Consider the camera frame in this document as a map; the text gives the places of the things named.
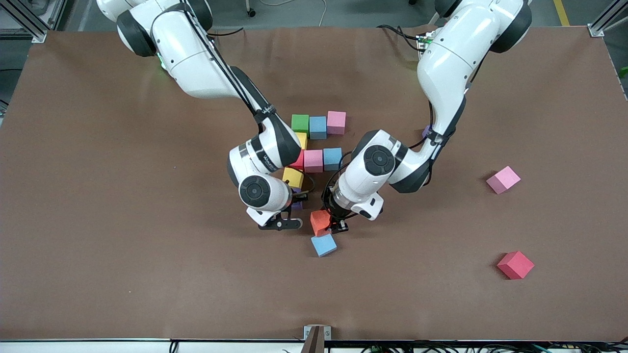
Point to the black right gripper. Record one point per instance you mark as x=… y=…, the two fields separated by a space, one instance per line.
x=297 y=198

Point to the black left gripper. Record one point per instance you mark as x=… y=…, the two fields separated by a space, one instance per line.
x=335 y=214

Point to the purple foam cube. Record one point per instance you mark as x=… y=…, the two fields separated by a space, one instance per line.
x=426 y=132
x=298 y=205

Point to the orange foam cube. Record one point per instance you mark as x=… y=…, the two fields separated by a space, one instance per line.
x=320 y=221

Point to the yellow foam cube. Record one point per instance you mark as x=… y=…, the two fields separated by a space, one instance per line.
x=294 y=177
x=303 y=139

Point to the red foam cube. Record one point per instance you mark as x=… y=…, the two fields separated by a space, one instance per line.
x=299 y=162
x=515 y=265

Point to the pink foam cube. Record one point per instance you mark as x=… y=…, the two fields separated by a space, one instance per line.
x=313 y=162
x=503 y=180
x=336 y=122

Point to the light blue foam cube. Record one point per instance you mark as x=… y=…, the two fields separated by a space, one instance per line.
x=317 y=127
x=324 y=245
x=332 y=158

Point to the green foam cube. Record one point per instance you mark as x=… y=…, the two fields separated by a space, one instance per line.
x=300 y=124

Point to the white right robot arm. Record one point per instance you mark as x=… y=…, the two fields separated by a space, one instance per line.
x=196 y=59

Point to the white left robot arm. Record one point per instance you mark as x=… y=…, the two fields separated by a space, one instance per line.
x=456 y=63

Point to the black chair caster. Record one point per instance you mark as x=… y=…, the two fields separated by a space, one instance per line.
x=250 y=12

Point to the small green plastic piece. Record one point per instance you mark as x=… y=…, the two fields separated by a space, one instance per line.
x=623 y=72

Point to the metal table edge bracket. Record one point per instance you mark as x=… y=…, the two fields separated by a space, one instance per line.
x=317 y=334

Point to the aluminium frame post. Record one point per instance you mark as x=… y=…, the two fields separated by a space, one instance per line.
x=596 y=30
x=29 y=29

